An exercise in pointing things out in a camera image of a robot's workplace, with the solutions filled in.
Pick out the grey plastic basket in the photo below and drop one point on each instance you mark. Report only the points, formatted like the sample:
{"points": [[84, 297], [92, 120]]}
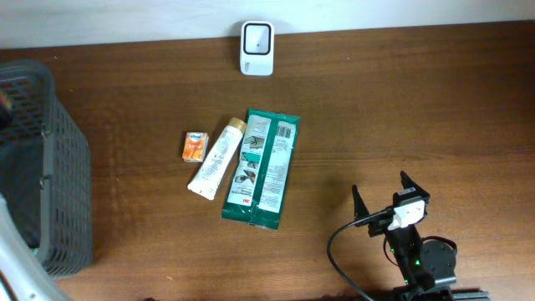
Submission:
{"points": [[46, 171]]}

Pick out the white barcode scanner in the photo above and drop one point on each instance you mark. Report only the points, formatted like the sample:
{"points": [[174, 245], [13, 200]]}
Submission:
{"points": [[257, 48]]}

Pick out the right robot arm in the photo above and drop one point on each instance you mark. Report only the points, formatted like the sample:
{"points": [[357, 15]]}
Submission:
{"points": [[427, 264]]}

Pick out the green white 3M package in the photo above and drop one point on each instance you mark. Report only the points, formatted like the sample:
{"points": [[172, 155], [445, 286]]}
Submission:
{"points": [[258, 187]]}

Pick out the small orange tissue pack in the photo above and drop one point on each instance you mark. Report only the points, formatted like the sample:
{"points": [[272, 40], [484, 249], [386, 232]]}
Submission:
{"points": [[195, 146]]}

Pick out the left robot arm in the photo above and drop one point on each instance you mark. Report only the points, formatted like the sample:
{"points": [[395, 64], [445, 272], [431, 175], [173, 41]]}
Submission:
{"points": [[22, 275]]}

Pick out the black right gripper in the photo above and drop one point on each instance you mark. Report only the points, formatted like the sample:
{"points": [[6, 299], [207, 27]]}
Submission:
{"points": [[359, 206]]}

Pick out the white tube gold cap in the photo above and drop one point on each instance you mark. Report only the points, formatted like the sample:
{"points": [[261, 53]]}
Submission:
{"points": [[208, 178]]}

